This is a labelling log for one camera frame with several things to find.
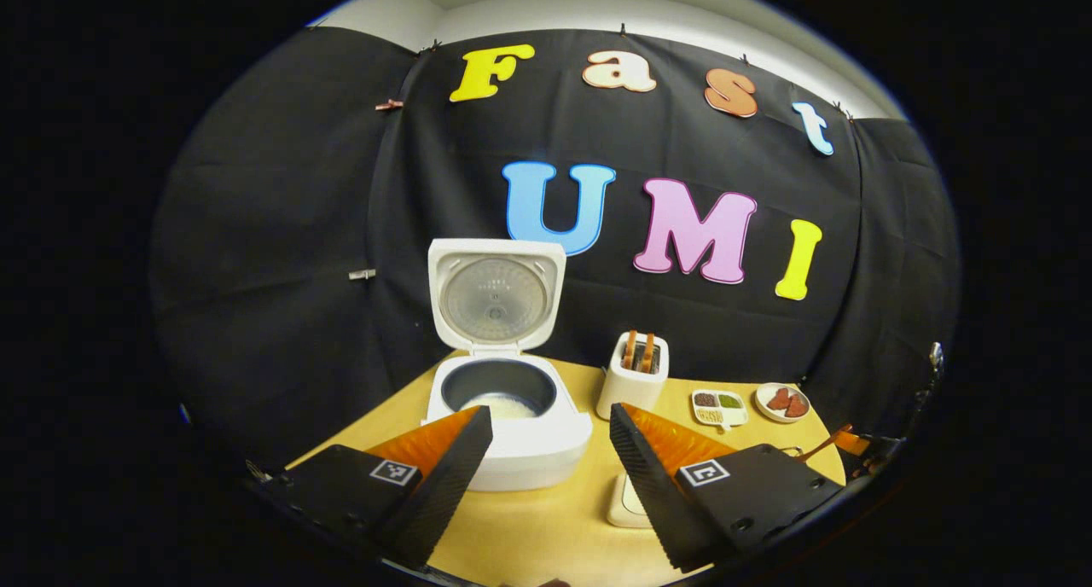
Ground clear box of rice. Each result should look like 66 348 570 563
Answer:
607 472 659 530

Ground brown wooden spoon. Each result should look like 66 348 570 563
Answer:
795 433 841 463

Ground white divided bean dish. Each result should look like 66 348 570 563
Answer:
689 388 749 430

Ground white round plate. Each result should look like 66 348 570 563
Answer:
754 382 811 424

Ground white rice cooker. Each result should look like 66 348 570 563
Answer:
421 238 594 492

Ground black backdrop cloth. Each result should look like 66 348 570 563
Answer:
147 26 961 477

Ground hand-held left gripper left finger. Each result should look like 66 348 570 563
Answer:
256 404 494 571

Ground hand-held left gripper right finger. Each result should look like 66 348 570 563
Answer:
609 402 845 573

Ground white toaster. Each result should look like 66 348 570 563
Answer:
595 331 671 421

